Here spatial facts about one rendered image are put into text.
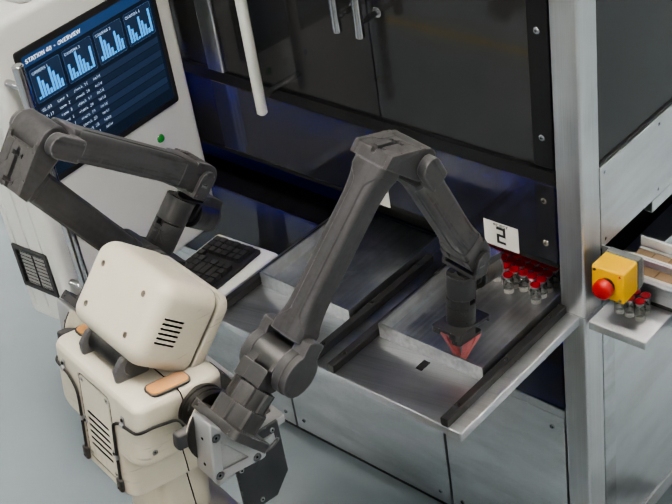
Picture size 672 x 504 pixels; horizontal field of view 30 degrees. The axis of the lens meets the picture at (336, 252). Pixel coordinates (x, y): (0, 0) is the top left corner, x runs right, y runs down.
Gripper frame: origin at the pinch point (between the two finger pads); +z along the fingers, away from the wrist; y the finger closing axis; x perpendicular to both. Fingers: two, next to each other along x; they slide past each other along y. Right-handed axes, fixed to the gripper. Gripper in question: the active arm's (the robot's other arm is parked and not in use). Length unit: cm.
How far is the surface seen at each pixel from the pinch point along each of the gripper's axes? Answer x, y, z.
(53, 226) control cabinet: 87, -31, -13
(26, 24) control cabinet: 88, -29, -58
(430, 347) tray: 6.5, -1.2, -0.7
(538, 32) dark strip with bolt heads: -4, 16, -63
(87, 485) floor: 126, -9, 93
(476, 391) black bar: -8.0, -5.4, 1.0
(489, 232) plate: 10.2, 22.8, -15.1
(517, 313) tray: 0.4, 19.7, -0.9
